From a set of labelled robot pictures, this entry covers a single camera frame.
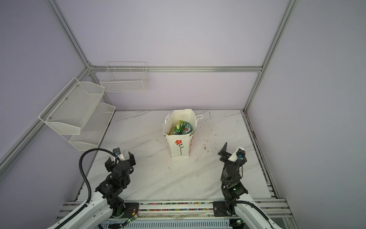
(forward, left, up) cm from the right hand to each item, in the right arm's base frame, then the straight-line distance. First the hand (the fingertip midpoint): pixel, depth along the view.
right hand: (232, 146), depth 77 cm
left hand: (-4, +64, -4) cm, 64 cm away
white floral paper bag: (+2, +29, -2) cm, 29 cm away
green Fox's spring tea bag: (+16, +29, -4) cm, 33 cm away
